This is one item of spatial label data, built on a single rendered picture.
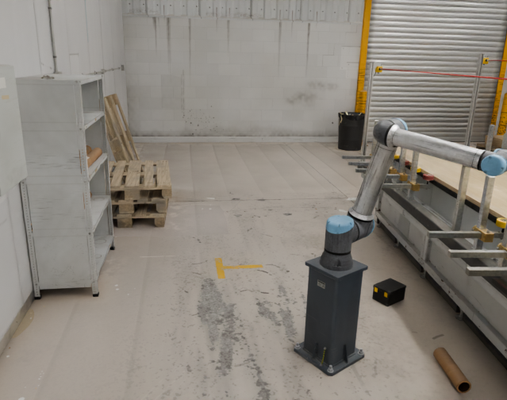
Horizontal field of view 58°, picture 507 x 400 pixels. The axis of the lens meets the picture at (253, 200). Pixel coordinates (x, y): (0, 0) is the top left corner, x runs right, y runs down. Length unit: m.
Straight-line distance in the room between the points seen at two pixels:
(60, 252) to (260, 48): 6.99
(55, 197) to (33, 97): 0.67
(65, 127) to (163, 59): 6.39
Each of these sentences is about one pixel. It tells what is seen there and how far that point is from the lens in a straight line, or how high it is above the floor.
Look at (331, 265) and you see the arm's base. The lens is 2.60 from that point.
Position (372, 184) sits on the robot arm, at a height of 1.07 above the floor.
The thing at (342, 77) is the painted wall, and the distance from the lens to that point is 10.08.
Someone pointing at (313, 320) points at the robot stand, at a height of 0.26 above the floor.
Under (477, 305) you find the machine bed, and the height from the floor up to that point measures 0.20.
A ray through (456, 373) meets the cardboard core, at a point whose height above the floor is 0.08.
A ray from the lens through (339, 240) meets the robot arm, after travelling 2.55.
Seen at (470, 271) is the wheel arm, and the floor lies 0.86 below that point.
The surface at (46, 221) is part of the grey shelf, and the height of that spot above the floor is 0.60.
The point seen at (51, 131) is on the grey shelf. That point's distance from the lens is 3.30.
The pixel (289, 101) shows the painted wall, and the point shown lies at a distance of 9.80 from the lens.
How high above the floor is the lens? 1.72
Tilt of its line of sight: 17 degrees down
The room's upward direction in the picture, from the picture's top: 1 degrees clockwise
